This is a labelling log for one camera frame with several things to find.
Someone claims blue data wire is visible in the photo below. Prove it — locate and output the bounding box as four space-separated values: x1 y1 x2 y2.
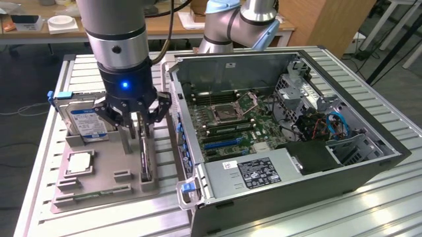
325 111 352 140

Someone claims silver CPU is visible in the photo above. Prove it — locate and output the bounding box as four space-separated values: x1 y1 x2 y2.
66 152 96 174

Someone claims hard disk blue label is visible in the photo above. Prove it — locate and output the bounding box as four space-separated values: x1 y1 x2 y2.
47 90 115 144

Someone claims perforated metal drive cage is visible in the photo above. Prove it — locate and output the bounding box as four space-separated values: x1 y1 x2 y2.
273 60 334 119

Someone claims blue expansion slot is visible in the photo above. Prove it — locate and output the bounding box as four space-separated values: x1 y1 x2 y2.
203 140 242 151

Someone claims black slanted pole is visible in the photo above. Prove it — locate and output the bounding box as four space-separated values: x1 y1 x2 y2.
365 21 422 86

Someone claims grey parts rack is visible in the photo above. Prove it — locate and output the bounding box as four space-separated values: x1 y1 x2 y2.
50 106 162 214

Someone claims white paper stack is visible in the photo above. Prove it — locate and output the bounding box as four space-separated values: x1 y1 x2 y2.
178 11 207 31

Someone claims black power wire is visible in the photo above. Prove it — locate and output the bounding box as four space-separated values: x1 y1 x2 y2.
270 95 299 143

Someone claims brown cardboard box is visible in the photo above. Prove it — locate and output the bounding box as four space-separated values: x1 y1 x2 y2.
190 0 209 16

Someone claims black open PC case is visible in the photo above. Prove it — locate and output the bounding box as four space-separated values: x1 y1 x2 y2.
161 49 413 237

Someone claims silver chipset heatsink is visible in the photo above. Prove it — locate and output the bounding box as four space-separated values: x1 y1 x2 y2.
253 142 274 152

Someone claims grey plastic case handle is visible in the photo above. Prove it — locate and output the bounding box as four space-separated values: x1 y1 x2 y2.
175 170 203 211
161 58 182 96

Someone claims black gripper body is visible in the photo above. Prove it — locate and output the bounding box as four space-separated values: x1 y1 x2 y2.
98 60 159 117

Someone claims white table frame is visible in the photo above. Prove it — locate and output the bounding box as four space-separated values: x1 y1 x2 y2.
358 0 422 70

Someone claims silver socket cover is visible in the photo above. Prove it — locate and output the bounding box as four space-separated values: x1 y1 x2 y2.
234 90 263 111

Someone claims wooden cabinet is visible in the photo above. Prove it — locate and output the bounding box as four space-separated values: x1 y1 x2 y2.
282 0 378 60

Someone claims wooden desk white frame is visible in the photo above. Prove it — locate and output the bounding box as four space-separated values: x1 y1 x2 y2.
0 0 92 46
145 0 297 54

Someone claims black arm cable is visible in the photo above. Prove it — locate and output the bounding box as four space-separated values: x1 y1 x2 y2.
149 0 177 67

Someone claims CPU socket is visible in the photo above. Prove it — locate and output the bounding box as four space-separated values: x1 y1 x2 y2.
211 103 245 121

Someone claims grey metal disk bay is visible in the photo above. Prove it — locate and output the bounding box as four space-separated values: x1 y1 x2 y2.
325 129 386 166

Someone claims grey power supply unit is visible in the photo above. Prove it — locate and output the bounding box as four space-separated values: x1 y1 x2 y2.
198 148 306 200

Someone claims long black expansion slot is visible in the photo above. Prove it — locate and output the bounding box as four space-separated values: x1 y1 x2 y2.
202 136 239 145

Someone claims white round dish box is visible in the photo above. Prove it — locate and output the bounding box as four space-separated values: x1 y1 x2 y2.
47 15 80 35

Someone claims white box black lid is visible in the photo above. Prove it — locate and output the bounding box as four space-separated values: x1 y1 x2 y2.
11 14 44 32

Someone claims green motherboard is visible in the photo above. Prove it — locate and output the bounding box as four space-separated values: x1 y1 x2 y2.
186 88 291 161

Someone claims green graphics card black fan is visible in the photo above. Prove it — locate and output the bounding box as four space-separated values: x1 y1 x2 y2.
137 111 155 182

